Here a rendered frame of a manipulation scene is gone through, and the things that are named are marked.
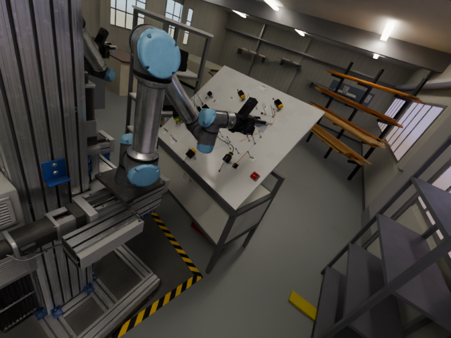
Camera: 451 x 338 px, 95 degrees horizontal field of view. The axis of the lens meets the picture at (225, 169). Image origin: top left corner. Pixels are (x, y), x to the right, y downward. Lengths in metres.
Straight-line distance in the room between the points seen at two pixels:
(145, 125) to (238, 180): 0.99
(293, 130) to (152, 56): 1.28
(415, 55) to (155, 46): 6.23
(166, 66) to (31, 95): 0.43
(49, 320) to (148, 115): 1.39
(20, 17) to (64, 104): 0.25
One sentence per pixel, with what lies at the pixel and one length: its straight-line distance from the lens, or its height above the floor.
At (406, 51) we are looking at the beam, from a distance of 6.57.
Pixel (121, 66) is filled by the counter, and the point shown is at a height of 0.68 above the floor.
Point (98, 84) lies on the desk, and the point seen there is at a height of 0.47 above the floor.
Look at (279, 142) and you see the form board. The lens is 1.67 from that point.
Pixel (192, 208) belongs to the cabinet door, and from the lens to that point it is 1.98.
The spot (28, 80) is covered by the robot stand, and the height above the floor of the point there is 1.57.
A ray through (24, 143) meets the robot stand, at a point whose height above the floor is 1.37.
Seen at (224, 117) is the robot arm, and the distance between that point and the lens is 0.87.
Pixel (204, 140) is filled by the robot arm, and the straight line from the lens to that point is 0.89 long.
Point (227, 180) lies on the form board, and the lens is 1.61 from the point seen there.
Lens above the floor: 1.84
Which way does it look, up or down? 30 degrees down
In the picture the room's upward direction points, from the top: 20 degrees clockwise
